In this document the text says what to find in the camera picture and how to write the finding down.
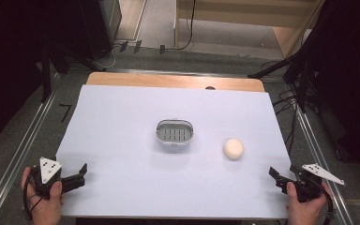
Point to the light wooden shelf unit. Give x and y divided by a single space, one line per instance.
231 18

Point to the black curtain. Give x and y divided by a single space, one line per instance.
28 47
350 78

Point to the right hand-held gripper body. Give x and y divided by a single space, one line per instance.
313 180

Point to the person's right hand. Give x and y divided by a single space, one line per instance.
304 211

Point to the white table mat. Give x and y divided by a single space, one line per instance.
137 162

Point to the metal floor rail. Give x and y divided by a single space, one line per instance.
18 153
322 156

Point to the grey soap dish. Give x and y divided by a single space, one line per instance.
174 133

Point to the person's left hand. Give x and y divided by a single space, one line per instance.
46 207

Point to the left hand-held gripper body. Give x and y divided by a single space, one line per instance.
48 170

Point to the round cream soap bar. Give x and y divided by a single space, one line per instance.
233 148

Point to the black stand with legs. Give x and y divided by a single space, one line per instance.
296 72
48 72

